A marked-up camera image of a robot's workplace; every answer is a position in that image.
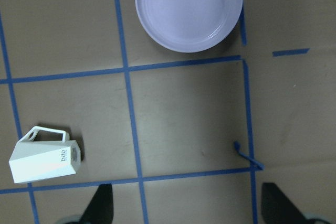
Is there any lavender round plate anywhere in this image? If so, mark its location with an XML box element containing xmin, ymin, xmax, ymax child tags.
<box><xmin>135</xmin><ymin>0</ymin><xmax>243</xmax><ymax>53</ymax></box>

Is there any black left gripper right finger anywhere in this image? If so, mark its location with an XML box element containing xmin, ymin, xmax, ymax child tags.
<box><xmin>261</xmin><ymin>183</ymin><xmax>307</xmax><ymax>223</ymax></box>

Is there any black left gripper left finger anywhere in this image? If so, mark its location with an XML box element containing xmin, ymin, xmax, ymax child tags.
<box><xmin>79</xmin><ymin>184</ymin><xmax>113</xmax><ymax>224</ymax></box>

